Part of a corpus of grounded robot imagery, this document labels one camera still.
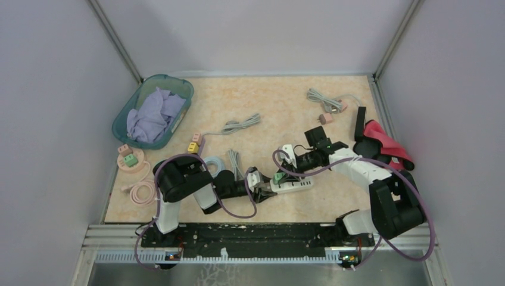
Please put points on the white power strip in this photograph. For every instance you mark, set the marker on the white power strip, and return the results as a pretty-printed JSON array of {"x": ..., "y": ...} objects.
[{"x": 292, "y": 186}]

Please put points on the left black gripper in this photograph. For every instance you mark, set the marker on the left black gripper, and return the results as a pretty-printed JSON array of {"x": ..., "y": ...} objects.
[{"x": 262, "y": 195}]

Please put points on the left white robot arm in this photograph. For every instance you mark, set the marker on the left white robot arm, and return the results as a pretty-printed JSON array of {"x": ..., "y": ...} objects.
[{"x": 187, "y": 175}]

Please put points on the teal plastic basin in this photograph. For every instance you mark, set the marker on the teal plastic basin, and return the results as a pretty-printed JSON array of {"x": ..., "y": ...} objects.
[{"x": 178, "y": 86}]

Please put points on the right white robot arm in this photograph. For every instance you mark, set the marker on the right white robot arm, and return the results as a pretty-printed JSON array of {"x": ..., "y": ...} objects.
[{"x": 394, "y": 204}]

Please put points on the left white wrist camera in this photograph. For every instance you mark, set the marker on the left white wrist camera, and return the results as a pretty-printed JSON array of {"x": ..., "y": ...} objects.
[{"x": 253, "y": 178}]

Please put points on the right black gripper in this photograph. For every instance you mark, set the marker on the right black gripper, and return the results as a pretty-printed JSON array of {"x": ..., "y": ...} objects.
[{"x": 286, "y": 166}]

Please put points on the yellow plug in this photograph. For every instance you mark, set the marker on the yellow plug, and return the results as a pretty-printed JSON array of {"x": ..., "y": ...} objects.
[{"x": 193, "y": 148}]

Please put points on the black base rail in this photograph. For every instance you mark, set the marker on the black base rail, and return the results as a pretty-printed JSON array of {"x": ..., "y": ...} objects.
[{"x": 254, "y": 240}]

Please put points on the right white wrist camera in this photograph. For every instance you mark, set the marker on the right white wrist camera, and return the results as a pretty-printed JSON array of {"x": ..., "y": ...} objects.
[{"x": 287, "y": 155}]

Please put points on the purple power strip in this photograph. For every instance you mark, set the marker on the purple power strip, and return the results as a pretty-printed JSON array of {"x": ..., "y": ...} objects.
[{"x": 201, "y": 147}]

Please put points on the purple cloth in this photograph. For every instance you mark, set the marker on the purple cloth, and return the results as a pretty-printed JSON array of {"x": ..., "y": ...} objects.
[{"x": 152, "y": 119}]

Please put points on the pink round socket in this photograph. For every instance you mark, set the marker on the pink round socket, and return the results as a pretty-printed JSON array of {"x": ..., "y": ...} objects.
[{"x": 140, "y": 157}]

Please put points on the black power strip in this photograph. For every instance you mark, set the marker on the black power strip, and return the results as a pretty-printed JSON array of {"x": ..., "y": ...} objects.
[{"x": 359, "y": 118}]

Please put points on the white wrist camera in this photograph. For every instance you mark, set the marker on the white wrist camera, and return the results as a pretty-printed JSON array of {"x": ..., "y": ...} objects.
[
  {"x": 253, "y": 178},
  {"x": 287, "y": 155}
]

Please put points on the red and black cloth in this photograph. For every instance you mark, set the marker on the red and black cloth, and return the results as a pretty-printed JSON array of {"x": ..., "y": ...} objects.
[{"x": 373, "y": 142}]

